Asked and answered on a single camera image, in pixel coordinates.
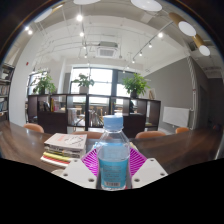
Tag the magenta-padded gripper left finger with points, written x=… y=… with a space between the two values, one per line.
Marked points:
x=80 y=174

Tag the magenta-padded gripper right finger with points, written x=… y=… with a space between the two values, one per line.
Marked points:
x=149 y=172

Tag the clear water bottle blue cap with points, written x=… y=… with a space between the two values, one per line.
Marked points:
x=113 y=165

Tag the stack of books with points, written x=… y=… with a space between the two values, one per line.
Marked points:
x=65 y=145

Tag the group of orange chairs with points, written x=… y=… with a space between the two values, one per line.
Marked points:
x=150 y=134

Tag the low dark shelf unit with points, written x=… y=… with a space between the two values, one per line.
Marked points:
x=50 y=121

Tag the bushy potted plant dark pot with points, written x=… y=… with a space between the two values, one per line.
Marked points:
x=136 y=85

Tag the potted plant in white pot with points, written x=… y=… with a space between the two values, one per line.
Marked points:
x=83 y=81

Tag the potted plant with drooping leaves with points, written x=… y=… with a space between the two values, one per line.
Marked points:
x=45 y=83

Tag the tall dark bookshelf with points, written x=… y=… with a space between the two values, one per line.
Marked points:
x=5 y=90

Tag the ceiling air conditioner unit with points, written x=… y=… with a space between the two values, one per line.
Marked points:
x=107 y=50

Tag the group of ceiling spot lights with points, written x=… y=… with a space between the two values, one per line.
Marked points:
x=79 y=17

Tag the group of round ceiling panels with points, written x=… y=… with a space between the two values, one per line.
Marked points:
x=146 y=4

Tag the white wall radiator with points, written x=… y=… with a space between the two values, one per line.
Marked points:
x=176 y=116

